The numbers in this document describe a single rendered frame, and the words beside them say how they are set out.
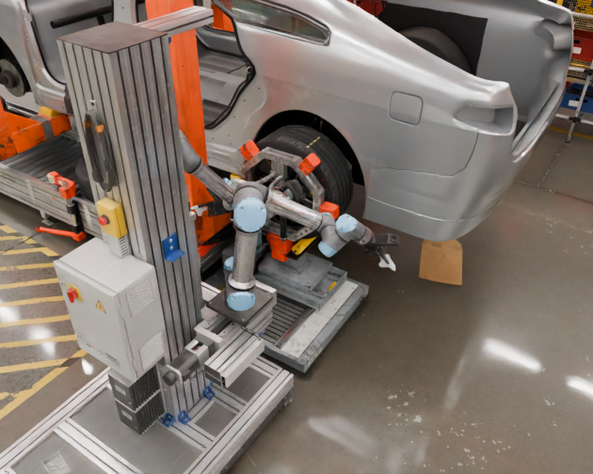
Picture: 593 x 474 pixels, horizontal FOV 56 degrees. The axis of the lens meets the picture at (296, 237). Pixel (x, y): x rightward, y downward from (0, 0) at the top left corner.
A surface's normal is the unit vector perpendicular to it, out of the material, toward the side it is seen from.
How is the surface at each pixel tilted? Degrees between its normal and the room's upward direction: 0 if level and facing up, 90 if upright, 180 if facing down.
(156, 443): 0
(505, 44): 90
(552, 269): 0
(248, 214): 83
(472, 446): 0
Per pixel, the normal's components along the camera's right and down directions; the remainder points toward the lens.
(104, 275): 0.01, -0.81
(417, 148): -0.54, 0.49
